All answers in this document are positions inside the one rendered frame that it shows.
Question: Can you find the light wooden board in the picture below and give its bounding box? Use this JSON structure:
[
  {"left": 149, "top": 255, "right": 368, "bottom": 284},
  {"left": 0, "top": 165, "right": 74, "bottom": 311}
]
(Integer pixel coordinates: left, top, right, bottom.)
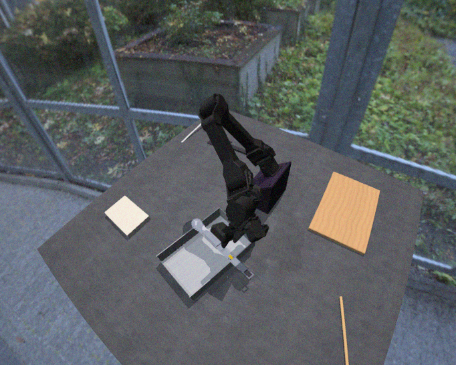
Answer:
[{"left": 308, "top": 172, "right": 380, "bottom": 255}]

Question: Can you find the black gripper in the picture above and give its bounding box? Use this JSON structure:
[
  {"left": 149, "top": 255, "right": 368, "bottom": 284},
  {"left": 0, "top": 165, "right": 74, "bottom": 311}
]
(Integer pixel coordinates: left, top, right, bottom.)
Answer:
[{"left": 210, "top": 213, "right": 256, "bottom": 248}]

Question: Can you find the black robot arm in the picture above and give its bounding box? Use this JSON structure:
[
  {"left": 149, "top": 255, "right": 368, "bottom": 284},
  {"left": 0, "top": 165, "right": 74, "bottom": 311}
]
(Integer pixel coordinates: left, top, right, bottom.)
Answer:
[{"left": 198, "top": 93, "right": 283, "bottom": 243}]

